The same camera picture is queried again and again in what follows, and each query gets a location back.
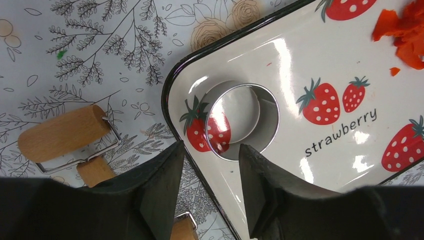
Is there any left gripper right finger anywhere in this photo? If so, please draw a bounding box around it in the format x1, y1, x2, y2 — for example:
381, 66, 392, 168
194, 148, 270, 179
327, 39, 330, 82
238, 144, 424, 240

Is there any orange dough scrap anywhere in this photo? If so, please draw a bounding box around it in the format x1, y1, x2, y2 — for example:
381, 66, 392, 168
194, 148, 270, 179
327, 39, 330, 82
371, 0, 424, 70

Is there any small round metal cup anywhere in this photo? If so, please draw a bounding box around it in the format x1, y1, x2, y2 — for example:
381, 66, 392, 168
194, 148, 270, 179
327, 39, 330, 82
201, 80, 280, 162

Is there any wooden dough roller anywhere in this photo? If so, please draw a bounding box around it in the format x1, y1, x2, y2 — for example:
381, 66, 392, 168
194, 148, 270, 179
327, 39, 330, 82
18, 105, 197, 240

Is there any strawberry print white tray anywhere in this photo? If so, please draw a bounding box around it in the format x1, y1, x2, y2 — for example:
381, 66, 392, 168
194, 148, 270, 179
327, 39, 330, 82
161, 0, 424, 240

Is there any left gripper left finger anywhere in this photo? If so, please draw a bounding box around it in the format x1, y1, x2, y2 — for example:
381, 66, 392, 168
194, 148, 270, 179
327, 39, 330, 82
0, 141, 185, 240

